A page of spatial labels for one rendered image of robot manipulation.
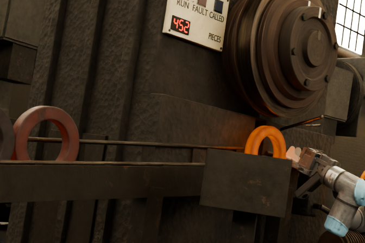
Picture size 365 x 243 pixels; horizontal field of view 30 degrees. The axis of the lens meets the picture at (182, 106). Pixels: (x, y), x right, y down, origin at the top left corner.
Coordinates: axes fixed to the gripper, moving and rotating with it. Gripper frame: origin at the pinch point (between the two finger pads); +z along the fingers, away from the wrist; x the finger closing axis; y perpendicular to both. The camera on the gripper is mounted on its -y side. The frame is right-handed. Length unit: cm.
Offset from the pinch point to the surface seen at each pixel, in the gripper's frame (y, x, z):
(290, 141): 4.7, -10.0, 6.3
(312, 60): 34.9, 10.9, -3.8
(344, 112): -22, -706, 421
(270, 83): 23.1, 21.8, 0.2
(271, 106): 16.3, 17.4, -0.2
